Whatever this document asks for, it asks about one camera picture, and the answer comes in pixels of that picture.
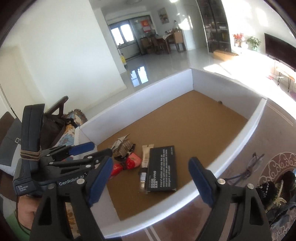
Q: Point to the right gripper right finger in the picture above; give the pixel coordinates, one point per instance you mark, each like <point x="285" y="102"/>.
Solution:
<point x="249" y="222"/>

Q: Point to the black hair accessories pile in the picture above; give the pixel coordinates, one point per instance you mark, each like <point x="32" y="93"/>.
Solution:
<point x="278" y="200"/>

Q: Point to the black bag with strap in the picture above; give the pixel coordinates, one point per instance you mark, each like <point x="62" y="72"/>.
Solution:
<point x="41" y="130"/>

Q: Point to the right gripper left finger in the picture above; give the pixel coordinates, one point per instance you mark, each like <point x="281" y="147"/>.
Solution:
<point x="51" y="220"/>

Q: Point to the silver tube with brown band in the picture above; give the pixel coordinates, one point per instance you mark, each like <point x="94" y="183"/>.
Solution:
<point x="144" y="166"/>

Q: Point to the red flower pot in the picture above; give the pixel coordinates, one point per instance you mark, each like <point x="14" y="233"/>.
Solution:
<point x="238" y="38"/>

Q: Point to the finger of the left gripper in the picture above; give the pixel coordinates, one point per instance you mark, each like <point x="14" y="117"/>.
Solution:
<point x="88" y="162"/>
<point x="62" y="152"/>

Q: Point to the dark glass display cabinet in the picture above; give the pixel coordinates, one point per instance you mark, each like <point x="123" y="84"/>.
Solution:
<point x="215" y="25"/>

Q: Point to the black odor removing bar box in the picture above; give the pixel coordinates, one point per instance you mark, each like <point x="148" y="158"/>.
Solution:
<point x="162" y="170"/>

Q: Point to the person's left hand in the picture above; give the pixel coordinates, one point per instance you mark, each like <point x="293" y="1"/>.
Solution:
<point x="27" y="208"/>

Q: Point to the black flat television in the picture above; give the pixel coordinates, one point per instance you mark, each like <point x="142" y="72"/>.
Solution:
<point x="280" y="50"/>

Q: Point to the rhinestone bow hair clip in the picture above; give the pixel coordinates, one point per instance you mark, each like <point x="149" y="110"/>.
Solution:
<point x="122" y="146"/>

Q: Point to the red twisted gift pouch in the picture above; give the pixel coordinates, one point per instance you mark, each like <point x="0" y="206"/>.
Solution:
<point x="131" y="162"/>

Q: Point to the green potted plant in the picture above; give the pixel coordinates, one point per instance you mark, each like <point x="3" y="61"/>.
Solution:
<point x="253" y="42"/>

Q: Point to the black frame eyeglasses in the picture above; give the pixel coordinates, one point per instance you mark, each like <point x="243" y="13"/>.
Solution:
<point x="252" y="166"/>

